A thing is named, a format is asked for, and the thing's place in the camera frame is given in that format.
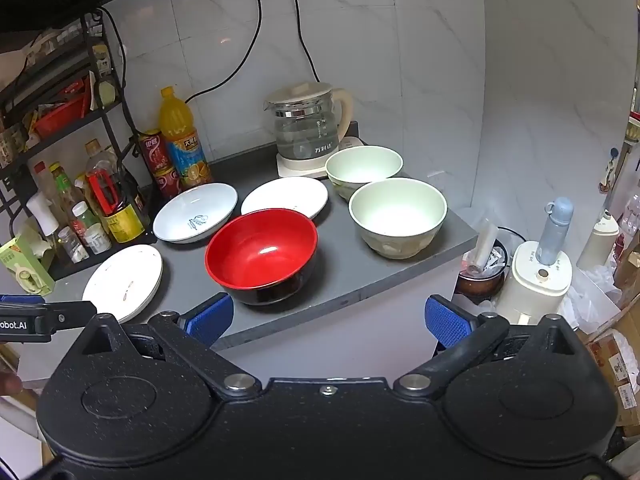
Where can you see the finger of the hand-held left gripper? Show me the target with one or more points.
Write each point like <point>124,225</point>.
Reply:
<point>20,300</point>
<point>70,316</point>

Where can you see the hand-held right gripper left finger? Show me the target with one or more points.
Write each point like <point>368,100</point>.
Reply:
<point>210,317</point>

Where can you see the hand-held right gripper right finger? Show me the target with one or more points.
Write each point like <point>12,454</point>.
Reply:
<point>447,322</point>

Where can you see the white plate with blue print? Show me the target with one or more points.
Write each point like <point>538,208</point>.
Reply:
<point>185,207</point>

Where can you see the person's left hand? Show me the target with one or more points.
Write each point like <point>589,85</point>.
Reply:
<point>7,384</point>

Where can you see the green cardboard box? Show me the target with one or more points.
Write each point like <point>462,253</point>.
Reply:
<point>20,265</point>

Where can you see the dark pot with plastic bags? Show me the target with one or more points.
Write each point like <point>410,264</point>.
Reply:
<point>480,280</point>

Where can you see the small glass jar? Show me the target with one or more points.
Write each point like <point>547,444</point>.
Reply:
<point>74,246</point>

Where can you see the red and black bowl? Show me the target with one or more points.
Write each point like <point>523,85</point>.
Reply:
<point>260,247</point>

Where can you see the small green label bottle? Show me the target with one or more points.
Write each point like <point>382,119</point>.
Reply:
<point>92,232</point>

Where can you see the white cap bottle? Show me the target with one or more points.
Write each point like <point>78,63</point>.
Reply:
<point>42,212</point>

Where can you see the cream countertop appliance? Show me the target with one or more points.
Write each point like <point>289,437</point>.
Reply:
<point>530,285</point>

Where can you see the yellow cap oil bottle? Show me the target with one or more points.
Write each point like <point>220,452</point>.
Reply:
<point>67,190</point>

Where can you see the pale green bowl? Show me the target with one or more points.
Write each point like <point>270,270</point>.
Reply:
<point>362,165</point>
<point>395,210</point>

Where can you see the blue thermos bottle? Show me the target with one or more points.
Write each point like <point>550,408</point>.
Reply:
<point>552,230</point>

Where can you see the red drink can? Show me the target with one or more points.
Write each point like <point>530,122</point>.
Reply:
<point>166,182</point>
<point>156,152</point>

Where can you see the white plastic bag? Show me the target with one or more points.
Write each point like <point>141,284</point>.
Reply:
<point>592,295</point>

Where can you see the white thermos flask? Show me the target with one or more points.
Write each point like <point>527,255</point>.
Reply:
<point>597,240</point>

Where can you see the cream kettle base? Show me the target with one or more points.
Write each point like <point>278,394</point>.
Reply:
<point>295,168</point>

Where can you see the red plastic basket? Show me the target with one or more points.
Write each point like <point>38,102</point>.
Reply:
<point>57,119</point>

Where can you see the orange juice bottle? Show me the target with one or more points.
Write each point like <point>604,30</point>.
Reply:
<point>176,127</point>

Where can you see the glass kettle with cream lid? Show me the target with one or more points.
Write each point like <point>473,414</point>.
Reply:
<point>305,130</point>

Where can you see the pale green pouch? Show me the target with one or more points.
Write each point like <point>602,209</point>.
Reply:
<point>107,94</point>

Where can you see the black metal rack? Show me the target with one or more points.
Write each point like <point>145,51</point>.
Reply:
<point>112,50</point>

